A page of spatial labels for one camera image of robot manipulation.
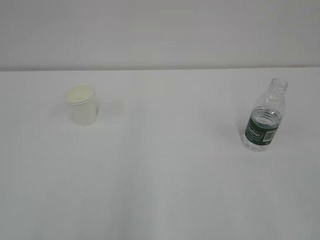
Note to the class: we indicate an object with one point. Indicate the white paper cup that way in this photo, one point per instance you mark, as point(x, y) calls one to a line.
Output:
point(81, 100)

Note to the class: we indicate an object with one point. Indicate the clear bottle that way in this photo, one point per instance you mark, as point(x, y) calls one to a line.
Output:
point(266, 116)

